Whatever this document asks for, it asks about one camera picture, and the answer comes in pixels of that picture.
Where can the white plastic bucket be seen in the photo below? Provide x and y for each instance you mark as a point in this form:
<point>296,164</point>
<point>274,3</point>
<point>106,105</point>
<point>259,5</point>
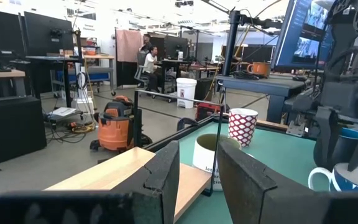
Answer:
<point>186,91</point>

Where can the lit computer monitor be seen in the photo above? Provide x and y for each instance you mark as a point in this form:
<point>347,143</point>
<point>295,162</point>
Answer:
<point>297,31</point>

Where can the orange black shop vacuum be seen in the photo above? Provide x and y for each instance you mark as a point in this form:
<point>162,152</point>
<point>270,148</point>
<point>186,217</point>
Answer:
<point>113,130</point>

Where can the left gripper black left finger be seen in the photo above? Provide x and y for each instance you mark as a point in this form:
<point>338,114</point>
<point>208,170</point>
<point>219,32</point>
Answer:
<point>163,174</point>

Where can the white mug with black text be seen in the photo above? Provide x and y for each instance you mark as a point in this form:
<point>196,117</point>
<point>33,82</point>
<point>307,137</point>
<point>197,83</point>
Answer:
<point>204,155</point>

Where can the pink hanging cloth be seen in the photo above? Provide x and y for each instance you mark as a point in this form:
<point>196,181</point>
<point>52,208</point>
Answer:
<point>127,45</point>

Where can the black waste bin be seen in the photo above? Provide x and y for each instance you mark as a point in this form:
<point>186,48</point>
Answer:
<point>204,90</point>

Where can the red white lattice mug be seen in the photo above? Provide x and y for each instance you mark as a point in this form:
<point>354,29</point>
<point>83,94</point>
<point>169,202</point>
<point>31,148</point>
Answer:
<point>242,127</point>

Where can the gray computer desk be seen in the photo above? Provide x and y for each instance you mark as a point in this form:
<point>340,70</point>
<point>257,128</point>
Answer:
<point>259,85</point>

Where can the black standing desk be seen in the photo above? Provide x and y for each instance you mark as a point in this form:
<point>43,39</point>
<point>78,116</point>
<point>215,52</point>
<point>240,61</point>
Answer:
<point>51,58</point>

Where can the orange mug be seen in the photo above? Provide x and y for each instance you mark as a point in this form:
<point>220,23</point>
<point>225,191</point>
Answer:
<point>259,69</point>

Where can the dark navy blue mug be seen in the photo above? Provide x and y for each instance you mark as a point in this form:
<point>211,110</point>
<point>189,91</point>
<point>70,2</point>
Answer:
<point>345,148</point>

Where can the person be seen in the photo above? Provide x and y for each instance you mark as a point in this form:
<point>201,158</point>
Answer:
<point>149,63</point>
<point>147,40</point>

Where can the large black box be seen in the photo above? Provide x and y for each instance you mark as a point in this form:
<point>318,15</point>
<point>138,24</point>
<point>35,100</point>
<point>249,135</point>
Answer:
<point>8,130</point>

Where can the wooden top metal workbench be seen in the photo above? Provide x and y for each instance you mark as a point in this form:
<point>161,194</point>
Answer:
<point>98,57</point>

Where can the wooden top desk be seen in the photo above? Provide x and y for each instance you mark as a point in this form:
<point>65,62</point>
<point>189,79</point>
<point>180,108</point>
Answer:
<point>2,74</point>

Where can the gray office chair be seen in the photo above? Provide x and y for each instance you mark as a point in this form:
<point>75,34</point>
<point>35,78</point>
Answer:
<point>140,73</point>

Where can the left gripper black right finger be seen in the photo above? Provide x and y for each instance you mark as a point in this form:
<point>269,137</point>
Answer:
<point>241,186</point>

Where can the black monitor stand pole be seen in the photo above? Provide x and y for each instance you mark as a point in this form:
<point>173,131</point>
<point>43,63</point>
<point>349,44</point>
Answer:
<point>230,46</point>

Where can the white paper stack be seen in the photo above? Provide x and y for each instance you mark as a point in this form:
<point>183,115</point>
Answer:
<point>62,111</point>

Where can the black table clamp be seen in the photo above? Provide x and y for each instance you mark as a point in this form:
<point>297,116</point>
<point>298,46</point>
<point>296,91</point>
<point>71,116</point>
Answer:
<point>182,121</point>

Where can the red tool box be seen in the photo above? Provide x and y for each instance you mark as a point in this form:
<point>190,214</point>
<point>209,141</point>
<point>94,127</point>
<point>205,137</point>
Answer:
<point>207,110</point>

